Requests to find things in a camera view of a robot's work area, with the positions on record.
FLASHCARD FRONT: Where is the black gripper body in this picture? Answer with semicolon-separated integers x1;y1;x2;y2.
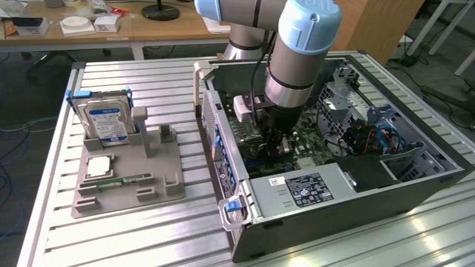
259;105;305;156

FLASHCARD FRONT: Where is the metal disk bay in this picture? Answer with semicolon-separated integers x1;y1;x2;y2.
322;94;374;132

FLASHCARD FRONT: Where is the green motherboard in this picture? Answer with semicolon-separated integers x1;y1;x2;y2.
219;90;349;179

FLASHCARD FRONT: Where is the grey power supply unit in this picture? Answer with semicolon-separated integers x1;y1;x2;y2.
247;162;358;219

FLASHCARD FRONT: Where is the black fan shroud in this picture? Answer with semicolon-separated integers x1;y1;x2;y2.
339;154;402;193

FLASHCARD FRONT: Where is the white paper stack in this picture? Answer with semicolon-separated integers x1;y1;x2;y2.
202;16;233;34

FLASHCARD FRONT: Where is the black open PC case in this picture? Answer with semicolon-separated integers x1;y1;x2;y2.
194;50;475;264

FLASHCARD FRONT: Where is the wooden cabinet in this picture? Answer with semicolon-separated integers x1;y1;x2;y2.
331;0;426;65

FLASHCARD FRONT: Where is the grey parts rack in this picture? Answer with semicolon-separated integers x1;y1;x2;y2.
70;106;186;219

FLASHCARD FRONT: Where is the black chair base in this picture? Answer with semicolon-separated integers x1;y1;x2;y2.
419;75;475;104

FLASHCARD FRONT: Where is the green RAM stick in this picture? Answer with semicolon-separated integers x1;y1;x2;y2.
79;173;154;188

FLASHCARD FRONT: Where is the black round lamp base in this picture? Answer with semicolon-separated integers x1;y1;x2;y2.
142;0;182;21

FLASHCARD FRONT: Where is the silver CPU chip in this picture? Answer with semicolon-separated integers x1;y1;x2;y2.
86;156;115;176

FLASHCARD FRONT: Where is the wooden desk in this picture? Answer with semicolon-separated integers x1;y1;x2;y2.
0;0;233;61

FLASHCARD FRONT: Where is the red packet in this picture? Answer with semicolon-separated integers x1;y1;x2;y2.
110;6;131;18

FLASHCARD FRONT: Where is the small white cardboard box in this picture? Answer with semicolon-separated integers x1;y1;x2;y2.
94;15;122;33

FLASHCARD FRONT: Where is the white round part on base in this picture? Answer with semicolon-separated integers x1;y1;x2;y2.
59;16;98;37

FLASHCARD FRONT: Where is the white box with black label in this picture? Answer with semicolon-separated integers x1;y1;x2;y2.
11;17;51;36

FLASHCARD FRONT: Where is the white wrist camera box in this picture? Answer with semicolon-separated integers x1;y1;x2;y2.
234;95;258;123

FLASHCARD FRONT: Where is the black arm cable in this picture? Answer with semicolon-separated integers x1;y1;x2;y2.
250;29;278;112

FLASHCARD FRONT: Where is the blue disk wire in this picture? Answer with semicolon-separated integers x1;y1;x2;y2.
374;124;406;154

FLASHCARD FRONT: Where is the hard disk with blue bracket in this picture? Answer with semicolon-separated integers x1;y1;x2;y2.
66;86;134;147

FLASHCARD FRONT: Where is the white table frame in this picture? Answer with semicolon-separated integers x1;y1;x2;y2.
406;0;475;76

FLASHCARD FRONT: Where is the blue floor cable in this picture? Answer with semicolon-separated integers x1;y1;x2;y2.
0;116;57;240

